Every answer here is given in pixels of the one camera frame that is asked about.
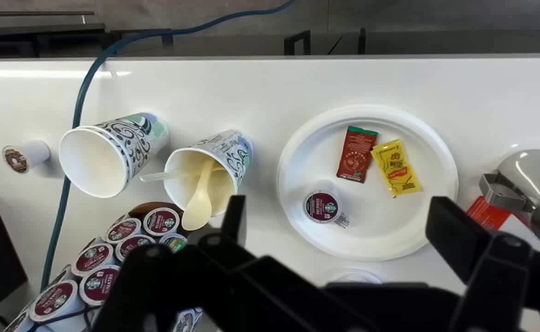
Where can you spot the black chair frame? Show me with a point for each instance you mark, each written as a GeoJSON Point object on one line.
{"type": "Point", "coordinates": [297, 41]}

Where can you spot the red stir sticks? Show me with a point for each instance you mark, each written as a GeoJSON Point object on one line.
{"type": "Point", "coordinates": [489, 212]}

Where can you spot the brown lid coffee pod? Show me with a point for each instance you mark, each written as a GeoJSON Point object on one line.
{"type": "Point", "coordinates": [23, 157]}

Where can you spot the white foam plate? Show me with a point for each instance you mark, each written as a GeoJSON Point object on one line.
{"type": "Point", "coordinates": [318, 159]}

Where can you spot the printed paper coffee cup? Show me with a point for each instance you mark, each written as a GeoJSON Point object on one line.
{"type": "Point", "coordinates": [106, 153]}

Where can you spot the dark table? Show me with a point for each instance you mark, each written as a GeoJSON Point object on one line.
{"type": "Point", "coordinates": [36, 30]}

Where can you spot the maroon lid coffee pod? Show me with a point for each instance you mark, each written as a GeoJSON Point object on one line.
{"type": "Point", "coordinates": [52, 299]}
{"type": "Point", "coordinates": [161, 220]}
{"type": "Point", "coordinates": [135, 245]}
{"type": "Point", "coordinates": [321, 207]}
{"type": "Point", "coordinates": [91, 258]}
{"type": "Point", "coordinates": [100, 284]}
{"type": "Point", "coordinates": [124, 229]}

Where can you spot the yellow mustard packet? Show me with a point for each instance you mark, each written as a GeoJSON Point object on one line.
{"type": "Point", "coordinates": [395, 166]}

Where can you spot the white plastic stirrer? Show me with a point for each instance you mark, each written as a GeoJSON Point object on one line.
{"type": "Point", "coordinates": [159, 177]}

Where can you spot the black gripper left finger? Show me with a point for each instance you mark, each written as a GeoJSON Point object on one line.
{"type": "Point", "coordinates": [178, 277]}

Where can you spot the printed paper cup with spoon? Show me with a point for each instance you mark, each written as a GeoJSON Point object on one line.
{"type": "Point", "coordinates": [220, 166]}

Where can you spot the red sauce packet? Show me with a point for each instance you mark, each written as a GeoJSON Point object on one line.
{"type": "Point", "coordinates": [356, 155]}

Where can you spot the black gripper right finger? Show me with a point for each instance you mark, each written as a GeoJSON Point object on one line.
{"type": "Point", "coordinates": [496, 269]}

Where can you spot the wooden spoon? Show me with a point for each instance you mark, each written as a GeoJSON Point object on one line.
{"type": "Point", "coordinates": [200, 199]}

